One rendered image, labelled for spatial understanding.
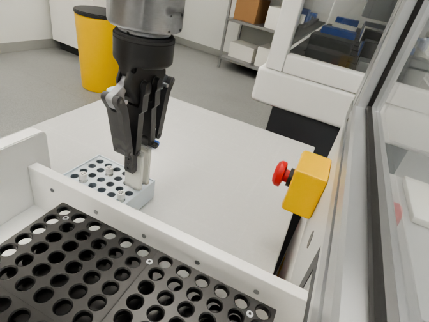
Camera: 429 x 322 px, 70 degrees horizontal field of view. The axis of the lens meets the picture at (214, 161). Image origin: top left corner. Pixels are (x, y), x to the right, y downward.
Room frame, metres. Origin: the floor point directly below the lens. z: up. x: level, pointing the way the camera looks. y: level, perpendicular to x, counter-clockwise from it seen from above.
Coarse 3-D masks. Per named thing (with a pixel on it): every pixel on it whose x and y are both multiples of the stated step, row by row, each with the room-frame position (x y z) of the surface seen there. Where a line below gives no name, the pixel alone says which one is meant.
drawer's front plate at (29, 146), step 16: (32, 128) 0.29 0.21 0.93; (0, 144) 0.25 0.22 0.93; (16, 144) 0.26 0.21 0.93; (32, 144) 0.28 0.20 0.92; (0, 160) 0.24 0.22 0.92; (16, 160) 0.26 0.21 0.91; (32, 160) 0.27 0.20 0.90; (48, 160) 0.29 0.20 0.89; (0, 176) 0.24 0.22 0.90; (16, 176) 0.25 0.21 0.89; (0, 192) 0.23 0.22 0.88; (16, 192) 0.25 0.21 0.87; (32, 192) 0.27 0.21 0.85; (0, 208) 0.23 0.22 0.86; (16, 208) 0.24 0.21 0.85; (0, 224) 0.22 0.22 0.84
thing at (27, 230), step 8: (56, 208) 0.21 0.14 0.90; (64, 208) 0.21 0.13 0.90; (72, 208) 0.21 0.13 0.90; (48, 216) 0.20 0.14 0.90; (56, 216) 0.20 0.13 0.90; (32, 224) 0.18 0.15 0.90; (40, 224) 0.19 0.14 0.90; (48, 224) 0.19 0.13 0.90; (56, 224) 0.19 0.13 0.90; (24, 232) 0.17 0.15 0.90; (32, 232) 0.18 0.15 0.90; (8, 240) 0.16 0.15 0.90; (16, 240) 0.16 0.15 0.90; (32, 240) 0.17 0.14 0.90; (0, 248) 0.15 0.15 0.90; (8, 248) 0.16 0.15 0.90; (16, 248) 0.16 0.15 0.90; (24, 248) 0.16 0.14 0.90; (0, 256) 0.15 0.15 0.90; (8, 256) 0.15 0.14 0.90; (0, 264) 0.14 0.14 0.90
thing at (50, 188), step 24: (48, 168) 0.27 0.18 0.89; (48, 192) 0.26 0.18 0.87; (72, 192) 0.25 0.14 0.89; (96, 192) 0.25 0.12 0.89; (24, 216) 0.24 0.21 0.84; (96, 216) 0.24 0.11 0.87; (120, 216) 0.23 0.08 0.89; (144, 216) 0.23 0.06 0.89; (0, 240) 0.21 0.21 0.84; (24, 240) 0.21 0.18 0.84; (144, 240) 0.22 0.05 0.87; (168, 240) 0.21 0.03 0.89; (192, 240) 0.21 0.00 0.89; (168, 264) 0.21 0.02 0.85; (192, 264) 0.20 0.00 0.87; (216, 264) 0.19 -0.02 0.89; (240, 264) 0.19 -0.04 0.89; (240, 288) 0.19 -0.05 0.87; (264, 288) 0.18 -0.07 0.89; (288, 288) 0.18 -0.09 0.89; (264, 312) 0.18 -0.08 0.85; (288, 312) 0.17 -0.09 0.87
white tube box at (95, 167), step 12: (96, 156) 0.45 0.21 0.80; (84, 168) 0.41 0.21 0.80; (96, 168) 0.41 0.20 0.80; (120, 168) 0.43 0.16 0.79; (96, 180) 0.38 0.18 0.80; (108, 180) 0.39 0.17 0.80; (120, 180) 0.41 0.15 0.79; (108, 192) 0.36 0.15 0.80; (132, 192) 0.37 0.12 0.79; (144, 192) 0.39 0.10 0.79; (132, 204) 0.36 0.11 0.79; (144, 204) 0.39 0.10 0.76
